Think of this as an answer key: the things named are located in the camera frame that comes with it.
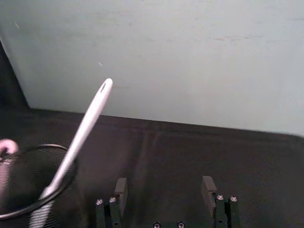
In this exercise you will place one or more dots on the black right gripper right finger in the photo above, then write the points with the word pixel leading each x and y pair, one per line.
pixel 210 197

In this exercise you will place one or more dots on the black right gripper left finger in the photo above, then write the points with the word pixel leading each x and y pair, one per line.
pixel 118 202

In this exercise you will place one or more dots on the black table cloth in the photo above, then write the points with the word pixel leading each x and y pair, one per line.
pixel 190 152

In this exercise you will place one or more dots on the plain pale wall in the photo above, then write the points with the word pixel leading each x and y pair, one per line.
pixel 166 52

